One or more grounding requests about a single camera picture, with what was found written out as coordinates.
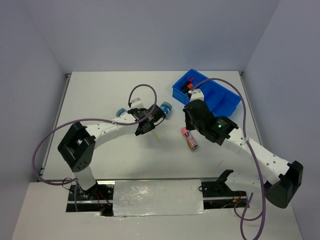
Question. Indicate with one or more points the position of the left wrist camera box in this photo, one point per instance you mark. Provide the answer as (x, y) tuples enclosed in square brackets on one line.
[(136, 104)]

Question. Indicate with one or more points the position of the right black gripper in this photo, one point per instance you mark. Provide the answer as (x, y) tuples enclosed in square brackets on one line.
[(188, 125)]

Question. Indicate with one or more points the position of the yellow thin pen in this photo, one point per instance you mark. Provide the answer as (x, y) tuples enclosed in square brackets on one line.
[(157, 137)]

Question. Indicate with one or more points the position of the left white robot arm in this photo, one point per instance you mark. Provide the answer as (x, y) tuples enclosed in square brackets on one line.
[(80, 141)]

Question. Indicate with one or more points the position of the pink cap glue tube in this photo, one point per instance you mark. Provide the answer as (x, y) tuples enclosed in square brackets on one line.
[(191, 142)]

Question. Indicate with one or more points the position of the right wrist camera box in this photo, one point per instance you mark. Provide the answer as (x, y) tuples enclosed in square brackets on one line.
[(195, 94)]

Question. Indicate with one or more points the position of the pink cap black highlighter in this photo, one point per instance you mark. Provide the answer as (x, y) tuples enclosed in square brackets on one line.
[(188, 82)]

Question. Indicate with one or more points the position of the blue jar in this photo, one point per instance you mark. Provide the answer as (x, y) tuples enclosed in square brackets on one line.
[(166, 107), (120, 112)]

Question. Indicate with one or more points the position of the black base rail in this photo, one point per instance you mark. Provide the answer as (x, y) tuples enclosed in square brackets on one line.
[(215, 196)]

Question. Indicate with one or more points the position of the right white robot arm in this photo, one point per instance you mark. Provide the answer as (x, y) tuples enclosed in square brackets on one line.
[(282, 178)]

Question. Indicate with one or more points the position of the blue compartment tray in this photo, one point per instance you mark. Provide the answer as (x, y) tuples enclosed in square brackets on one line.
[(220, 100)]

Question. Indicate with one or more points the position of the silver foil plate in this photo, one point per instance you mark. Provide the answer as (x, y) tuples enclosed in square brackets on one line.
[(157, 198)]

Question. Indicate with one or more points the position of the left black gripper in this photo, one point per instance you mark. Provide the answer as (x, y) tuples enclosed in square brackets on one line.
[(138, 133)]

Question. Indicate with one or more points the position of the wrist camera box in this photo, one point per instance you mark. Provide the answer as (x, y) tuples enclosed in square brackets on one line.
[(136, 104), (195, 94)]

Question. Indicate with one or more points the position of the orange tip black highlighter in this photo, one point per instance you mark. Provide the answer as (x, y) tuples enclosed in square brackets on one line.
[(187, 88)]

